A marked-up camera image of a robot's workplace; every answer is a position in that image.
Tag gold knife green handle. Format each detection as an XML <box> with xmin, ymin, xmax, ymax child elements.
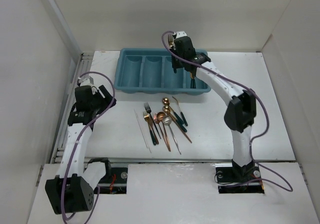
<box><xmin>190</xmin><ymin>75</ymin><xmax>196</xmax><ymax>89</ymax></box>
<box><xmin>190</xmin><ymin>75</ymin><xmax>195</xmax><ymax>89</ymax></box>

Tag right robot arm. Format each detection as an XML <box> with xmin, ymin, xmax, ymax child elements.
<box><xmin>167</xmin><ymin>31</ymin><xmax>257</xmax><ymax>184</ymax></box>

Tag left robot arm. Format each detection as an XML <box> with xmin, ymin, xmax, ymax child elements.
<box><xmin>45</xmin><ymin>84</ymin><xmax>117</xmax><ymax>215</ymax></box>

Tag blue plastic cutlery tray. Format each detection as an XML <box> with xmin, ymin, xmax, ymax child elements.
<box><xmin>114</xmin><ymin>48</ymin><xmax>211</xmax><ymax>96</ymax></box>

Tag copper slotted spoon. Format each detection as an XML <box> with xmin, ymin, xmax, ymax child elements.
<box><xmin>156</xmin><ymin>111</ymin><xmax>171</xmax><ymax>152</ymax></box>

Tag silver slotted spoon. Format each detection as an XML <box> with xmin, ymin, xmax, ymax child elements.
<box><xmin>162</xmin><ymin>115</ymin><xmax>182</xmax><ymax>155</ymax></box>

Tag rose gold spoon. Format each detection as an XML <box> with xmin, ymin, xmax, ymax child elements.
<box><xmin>153</xmin><ymin>113</ymin><xmax>163</xmax><ymax>139</ymax></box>

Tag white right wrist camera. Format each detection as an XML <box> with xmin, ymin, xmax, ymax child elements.
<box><xmin>173</xmin><ymin>31</ymin><xmax>188</xmax><ymax>39</ymax></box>

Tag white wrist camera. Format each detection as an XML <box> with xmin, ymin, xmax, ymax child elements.
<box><xmin>173</xmin><ymin>31</ymin><xmax>188</xmax><ymax>39</ymax></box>
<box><xmin>77</xmin><ymin>76</ymin><xmax>95</xmax><ymax>87</ymax></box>

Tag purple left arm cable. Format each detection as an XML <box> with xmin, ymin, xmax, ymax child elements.
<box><xmin>59</xmin><ymin>71</ymin><xmax>118</xmax><ymax>221</ymax></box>

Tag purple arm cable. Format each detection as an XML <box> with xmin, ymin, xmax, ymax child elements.
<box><xmin>161</xmin><ymin>30</ymin><xmax>293</xmax><ymax>193</ymax></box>
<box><xmin>59</xmin><ymin>71</ymin><xmax>118</xmax><ymax>221</ymax></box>

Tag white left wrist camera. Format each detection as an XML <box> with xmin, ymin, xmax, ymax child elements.
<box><xmin>77</xmin><ymin>76</ymin><xmax>95</xmax><ymax>87</ymax></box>

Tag gold spoon upper green handle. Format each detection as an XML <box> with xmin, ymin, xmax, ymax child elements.
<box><xmin>161</xmin><ymin>97</ymin><xmax>187</xmax><ymax>133</ymax></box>

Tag aluminium rail left side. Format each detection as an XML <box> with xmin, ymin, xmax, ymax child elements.
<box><xmin>48</xmin><ymin>52</ymin><xmax>94</xmax><ymax>165</ymax></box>

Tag aluminium rail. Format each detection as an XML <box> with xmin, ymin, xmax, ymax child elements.
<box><xmin>48</xmin><ymin>52</ymin><xmax>94</xmax><ymax>165</ymax></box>
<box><xmin>108</xmin><ymin>157</ymin><xmax>232</xmax><ymax>164</ymax></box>

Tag rose gold fork green handle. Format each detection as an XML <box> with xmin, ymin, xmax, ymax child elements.
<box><xmin>143</xmin><ymin>111</ymin><xmax>158</xmax><ymax>146</ymax></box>

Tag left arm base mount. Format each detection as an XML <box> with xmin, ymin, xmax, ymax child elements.
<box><xmin>85</xmin><ymin>157</ymin><xmax>129</xmax><ymax>195</ymax></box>

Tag aluminium rail front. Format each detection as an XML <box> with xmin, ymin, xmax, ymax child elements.
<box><xmin>108</xmin><ymin>157</ymin><xmax>232</xmax><ymax>164</ymax></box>

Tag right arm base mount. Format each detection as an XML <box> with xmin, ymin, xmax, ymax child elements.
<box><xmin>214</xmin><ymin>166</ymin><xmax>265</xmax><ymax>194</ymax></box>

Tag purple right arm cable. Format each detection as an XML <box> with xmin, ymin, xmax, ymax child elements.
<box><xmin>161</xmin><ymin>30</ymin><xmax>293</xmax><ymax>193</ymax></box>

